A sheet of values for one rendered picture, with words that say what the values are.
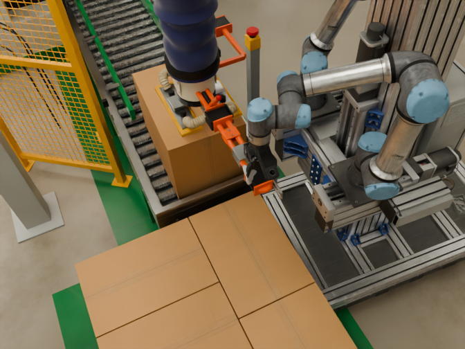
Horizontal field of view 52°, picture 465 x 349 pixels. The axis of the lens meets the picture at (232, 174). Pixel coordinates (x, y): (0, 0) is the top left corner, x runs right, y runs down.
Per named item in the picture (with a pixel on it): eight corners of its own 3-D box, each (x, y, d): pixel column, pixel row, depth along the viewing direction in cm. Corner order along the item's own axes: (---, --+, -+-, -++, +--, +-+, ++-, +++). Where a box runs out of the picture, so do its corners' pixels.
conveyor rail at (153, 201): (62, 12, 386) (55, -9, 371) (69, 10, 388) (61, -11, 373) (159, 231, 256) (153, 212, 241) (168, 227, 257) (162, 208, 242)
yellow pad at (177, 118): (154, 89, 220) (153, 81, 216) (174, 82, 223) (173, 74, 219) (182, 138, 201) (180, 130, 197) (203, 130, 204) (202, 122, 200)
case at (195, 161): (145, 125, 285) (131, 73, 253) (207, 104, 293) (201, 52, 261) (178, 200, 250) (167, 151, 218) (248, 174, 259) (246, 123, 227)
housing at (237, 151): (231, 155, 181) (230, 147, 178) (246, 149, 183) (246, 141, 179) (239, 168, 177) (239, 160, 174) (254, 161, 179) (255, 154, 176)
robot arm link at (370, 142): (382, 149, 189) (389, 125, 179) (388, 176, 181) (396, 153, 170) (351, 149, 190) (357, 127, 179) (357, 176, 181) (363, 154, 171)
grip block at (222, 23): (209, 28, 230) (208, 19, 226) (225, 23, 233) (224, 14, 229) (216, 37, 226) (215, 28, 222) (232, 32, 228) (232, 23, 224)
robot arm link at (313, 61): (297, 91, 212) (299, 67, 201) (299, 71, 220) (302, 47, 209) (324, 93, 210) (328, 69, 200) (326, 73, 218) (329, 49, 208)
